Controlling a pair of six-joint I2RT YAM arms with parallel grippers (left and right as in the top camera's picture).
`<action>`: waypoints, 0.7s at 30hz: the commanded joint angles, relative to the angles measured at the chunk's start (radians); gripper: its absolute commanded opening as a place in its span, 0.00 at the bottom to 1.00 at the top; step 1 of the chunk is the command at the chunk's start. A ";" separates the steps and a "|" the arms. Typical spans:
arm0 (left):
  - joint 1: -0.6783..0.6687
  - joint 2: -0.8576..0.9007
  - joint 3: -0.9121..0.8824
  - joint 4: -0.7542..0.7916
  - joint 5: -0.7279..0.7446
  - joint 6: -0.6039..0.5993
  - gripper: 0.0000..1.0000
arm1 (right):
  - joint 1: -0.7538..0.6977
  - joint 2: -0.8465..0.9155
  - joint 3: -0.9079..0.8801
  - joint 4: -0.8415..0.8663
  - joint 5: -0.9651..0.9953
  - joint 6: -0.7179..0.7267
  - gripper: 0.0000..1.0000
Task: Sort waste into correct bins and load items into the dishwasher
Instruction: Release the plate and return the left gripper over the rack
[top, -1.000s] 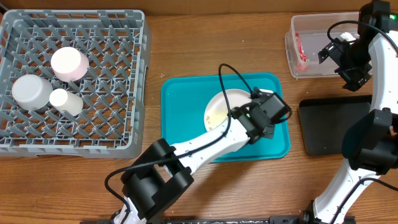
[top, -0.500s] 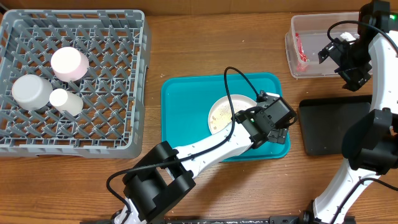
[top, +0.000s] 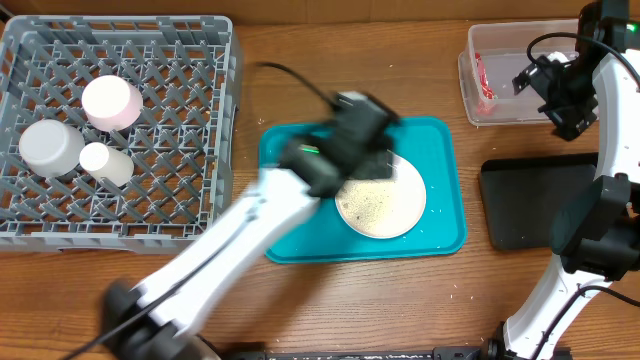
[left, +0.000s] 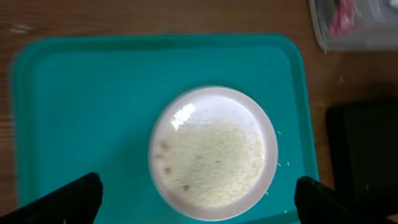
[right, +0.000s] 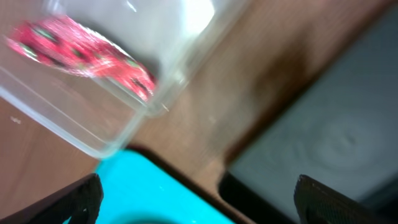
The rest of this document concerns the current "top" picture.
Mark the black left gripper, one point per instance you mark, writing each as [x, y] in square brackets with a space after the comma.
[373, 163]

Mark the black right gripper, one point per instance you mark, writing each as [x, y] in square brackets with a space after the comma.
[574, 119]

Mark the large white plate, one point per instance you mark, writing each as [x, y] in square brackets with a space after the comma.
[385, 205]

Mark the red snack wrapper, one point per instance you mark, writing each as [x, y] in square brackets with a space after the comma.
[486, 104]

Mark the cream paper cup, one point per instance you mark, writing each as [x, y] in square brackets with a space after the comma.
[105, 162]

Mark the small pink bowl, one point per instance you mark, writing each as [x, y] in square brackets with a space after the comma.
[111, 103]

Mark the grey saucer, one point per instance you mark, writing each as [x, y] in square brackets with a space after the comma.
[51, 148]

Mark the white tissue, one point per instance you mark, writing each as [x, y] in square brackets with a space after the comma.
[557, 56]

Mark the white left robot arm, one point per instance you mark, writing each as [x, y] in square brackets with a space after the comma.
[162, 316]

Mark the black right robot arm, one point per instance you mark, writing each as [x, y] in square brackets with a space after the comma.
[595, 238]

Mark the pile of rice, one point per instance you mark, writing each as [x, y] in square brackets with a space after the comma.
[380, 205]

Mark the teal serving tray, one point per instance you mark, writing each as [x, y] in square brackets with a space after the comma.
[427, 144]

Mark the clear plastic bin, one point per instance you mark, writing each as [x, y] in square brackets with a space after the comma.
[502, 47]

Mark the black tray bin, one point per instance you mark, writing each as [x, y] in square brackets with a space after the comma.
[521, 196]

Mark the grey plastic dish rack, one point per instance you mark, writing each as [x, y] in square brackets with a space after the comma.
[189, 72]

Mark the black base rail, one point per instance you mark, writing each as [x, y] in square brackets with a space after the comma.
[257, 351]

